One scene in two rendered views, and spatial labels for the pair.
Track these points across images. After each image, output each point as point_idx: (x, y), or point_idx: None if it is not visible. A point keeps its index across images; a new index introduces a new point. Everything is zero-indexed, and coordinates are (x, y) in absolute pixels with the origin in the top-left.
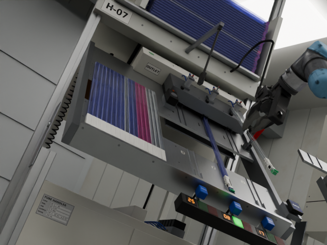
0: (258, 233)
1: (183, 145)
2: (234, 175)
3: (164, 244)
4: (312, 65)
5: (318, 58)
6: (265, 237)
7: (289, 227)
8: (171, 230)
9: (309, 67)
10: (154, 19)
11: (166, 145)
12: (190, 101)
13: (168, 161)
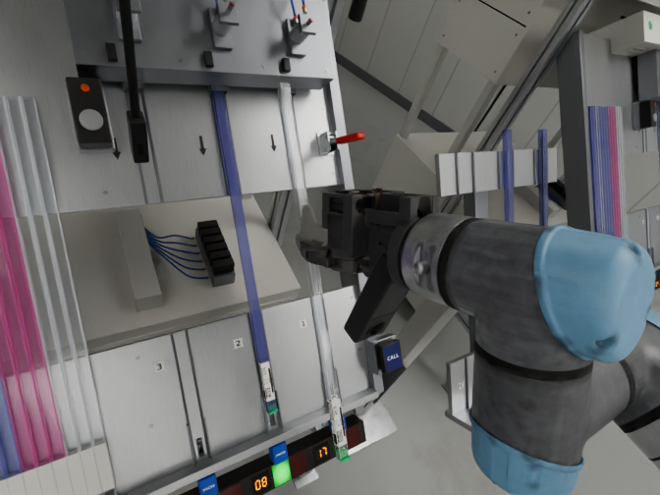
0: (317, 461)
1: None
2: (286, 316)
3: (204, 322)
4: (513, 407)
5: (557, 375)
6: (329, 456)
7: None
8: (213, 282)
9: (497, 395)
10: None
11: (111, 384)
12: (160, 76)
13: (123, 456)
